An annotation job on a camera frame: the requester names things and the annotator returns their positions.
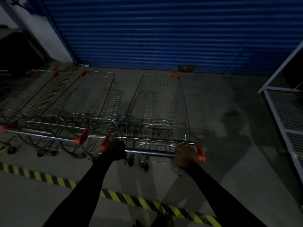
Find person's right hand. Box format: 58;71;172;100
172;144;200;171

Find person's left hand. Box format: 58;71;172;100
101;138;127;161

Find metal shopping cart orange corners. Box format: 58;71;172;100
99;73;206;176
2;70;123;159
0;68;59;125

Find person's left forearm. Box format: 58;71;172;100
42;155;117;227

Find person's right forearm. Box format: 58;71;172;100
184;163;268;227

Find yellow black hazard floor tape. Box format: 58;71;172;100
0;162;222;227

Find blue roller shutter door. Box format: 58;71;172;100
40;0;303;76

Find white wire mesh rack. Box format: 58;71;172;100
258;40;303;185

